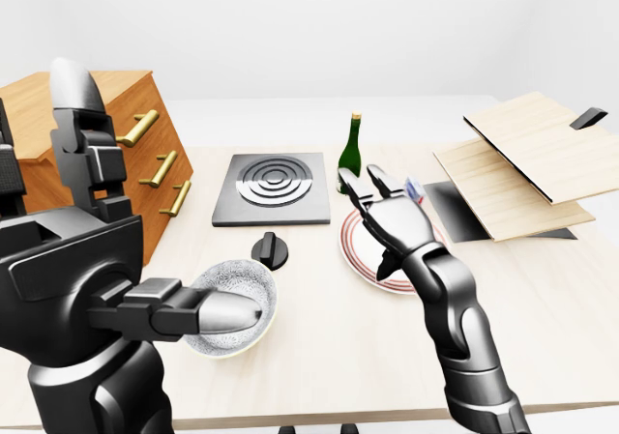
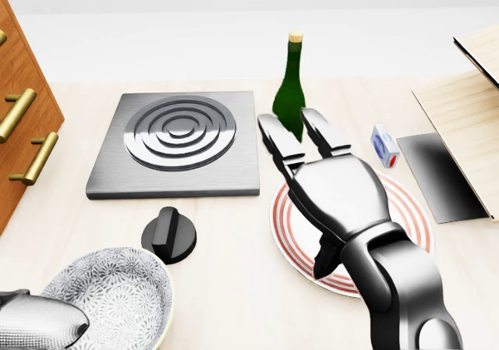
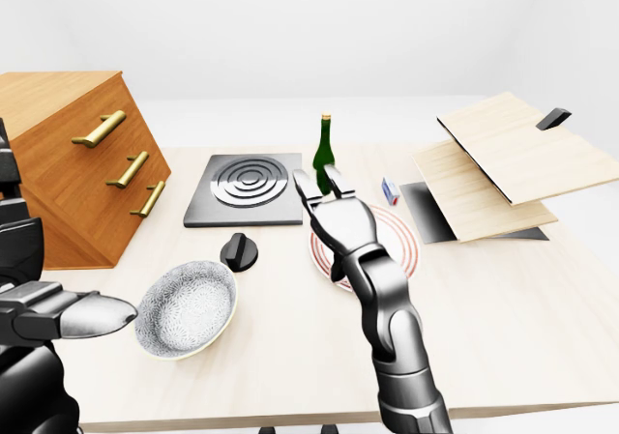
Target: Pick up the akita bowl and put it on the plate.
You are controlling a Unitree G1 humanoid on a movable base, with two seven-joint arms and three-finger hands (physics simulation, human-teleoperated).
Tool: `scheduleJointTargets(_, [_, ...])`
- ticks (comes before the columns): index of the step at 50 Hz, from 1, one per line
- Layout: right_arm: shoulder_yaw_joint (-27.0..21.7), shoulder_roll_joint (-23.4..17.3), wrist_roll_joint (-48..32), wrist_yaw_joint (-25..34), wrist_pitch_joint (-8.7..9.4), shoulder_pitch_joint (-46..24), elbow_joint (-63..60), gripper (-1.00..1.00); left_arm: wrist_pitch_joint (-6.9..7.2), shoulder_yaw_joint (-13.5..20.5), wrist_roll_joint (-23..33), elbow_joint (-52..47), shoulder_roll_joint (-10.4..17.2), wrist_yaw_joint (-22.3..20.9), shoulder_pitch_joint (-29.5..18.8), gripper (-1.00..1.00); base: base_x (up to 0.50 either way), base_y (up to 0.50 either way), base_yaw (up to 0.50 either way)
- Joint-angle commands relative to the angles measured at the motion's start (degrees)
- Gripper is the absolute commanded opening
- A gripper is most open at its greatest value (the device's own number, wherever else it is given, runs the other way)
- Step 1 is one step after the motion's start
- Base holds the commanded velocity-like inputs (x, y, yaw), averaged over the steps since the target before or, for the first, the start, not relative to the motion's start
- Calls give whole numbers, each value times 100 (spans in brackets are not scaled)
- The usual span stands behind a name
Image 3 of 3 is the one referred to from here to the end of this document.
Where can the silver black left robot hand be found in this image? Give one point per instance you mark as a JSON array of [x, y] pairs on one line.
[[92, 314]]

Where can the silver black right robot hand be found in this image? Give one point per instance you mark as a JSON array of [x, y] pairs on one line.
[[345, 223]]

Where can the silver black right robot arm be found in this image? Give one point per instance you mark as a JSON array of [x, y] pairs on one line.
[[401, 356]]

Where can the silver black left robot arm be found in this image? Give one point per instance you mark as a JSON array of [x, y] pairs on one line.
[[29, 390]]

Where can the white plate with red rings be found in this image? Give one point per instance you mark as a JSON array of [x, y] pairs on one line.
[[399, 243]]

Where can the patterned grey bowl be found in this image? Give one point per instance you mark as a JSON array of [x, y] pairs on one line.
[[186, 308]]

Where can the flat dark stove plate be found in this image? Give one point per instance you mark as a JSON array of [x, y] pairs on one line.
[[249, 182]]

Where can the small blue white box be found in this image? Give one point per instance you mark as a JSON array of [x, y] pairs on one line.
[[390, 191]]

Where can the green glass bottle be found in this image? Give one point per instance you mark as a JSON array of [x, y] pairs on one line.
[[323, 151]]

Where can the wooden cabinet drawer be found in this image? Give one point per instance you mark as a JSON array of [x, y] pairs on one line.
[[121, 226], [92, 182], [58, 149]]

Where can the round black stove knob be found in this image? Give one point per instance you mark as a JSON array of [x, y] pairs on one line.
[[238, 252]]

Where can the pale wooden two-tier rack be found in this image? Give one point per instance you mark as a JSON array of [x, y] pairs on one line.
[[508, 149]]

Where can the small dark shape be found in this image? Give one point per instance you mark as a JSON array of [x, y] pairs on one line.
[[331, 429], [268, 430]]

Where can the wooden cabinet with drawers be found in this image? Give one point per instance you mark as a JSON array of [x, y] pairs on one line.
[[48, 95]]

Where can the small black block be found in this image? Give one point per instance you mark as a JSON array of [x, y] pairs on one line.
[[553, 119]]

